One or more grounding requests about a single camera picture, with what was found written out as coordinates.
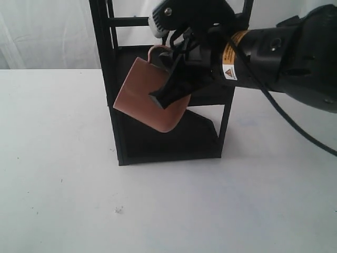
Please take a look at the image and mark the black metal shelf rack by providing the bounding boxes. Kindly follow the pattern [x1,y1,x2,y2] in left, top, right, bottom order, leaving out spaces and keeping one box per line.
[88,0,256,167]

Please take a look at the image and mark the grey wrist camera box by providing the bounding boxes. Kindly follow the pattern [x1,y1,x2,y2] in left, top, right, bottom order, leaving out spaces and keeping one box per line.
[148,5,172,38]

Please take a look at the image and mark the terracotta ceramic mug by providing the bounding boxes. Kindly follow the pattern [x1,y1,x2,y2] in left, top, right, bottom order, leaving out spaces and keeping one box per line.
[113,45,191,133]

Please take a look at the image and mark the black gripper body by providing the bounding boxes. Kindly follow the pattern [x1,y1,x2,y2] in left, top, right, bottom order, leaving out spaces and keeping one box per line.
[170,28,232,105]

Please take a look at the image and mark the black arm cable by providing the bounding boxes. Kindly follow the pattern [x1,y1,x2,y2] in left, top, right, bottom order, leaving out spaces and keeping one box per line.
[229,39,337,156]

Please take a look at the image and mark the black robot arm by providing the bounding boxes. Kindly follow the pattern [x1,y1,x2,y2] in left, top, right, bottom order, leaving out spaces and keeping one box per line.
[148,1,336,113]

